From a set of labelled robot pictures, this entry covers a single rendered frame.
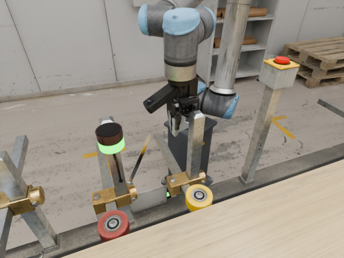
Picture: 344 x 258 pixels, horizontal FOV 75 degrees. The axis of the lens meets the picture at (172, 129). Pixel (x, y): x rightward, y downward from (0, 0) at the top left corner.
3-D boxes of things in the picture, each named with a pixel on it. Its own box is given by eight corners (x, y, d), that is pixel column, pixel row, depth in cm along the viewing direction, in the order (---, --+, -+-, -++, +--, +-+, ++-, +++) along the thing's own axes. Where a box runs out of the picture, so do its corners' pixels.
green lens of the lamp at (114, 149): (98, 141, 55) (95, 133, 54) (122, 135, 57) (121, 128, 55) (100, 156, 51) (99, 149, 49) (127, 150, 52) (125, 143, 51)
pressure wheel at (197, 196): (180, 222, 70) (181, 200, 63) (188, 202, 76) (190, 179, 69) (206, 231, 68) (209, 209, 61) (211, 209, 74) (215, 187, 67)
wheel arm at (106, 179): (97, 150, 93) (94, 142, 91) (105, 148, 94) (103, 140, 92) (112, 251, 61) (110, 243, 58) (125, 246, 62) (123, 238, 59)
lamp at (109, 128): (109, 184, 65) (94, 124, 52) (128, 179, 67) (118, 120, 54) (112, 200, 61) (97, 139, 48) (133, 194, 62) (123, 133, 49)
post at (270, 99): (238, 178, 96) (263, 82, 70) (248, 175, 98) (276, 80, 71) (244, 186, 93) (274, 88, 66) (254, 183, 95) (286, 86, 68)
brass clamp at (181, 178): (166, 184, 82) (165, 175, 79) (198, 174, 86) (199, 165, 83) (171, 197, 78) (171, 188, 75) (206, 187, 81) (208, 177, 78)
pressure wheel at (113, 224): (103, 236, 67) (94, 213, 60) (129, 227, 69) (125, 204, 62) (106, 262, 61) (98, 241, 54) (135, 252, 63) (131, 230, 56)
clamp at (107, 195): (94, 202, 73) (91, 192, 70) (134, 190, 77) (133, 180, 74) (96, 216, 69) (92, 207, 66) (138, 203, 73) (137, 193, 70)
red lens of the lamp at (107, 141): (95, 132, 54) (93, 125, 52) (121, 127, 55) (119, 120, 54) (98, 148, 49) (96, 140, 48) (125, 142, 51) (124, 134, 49)
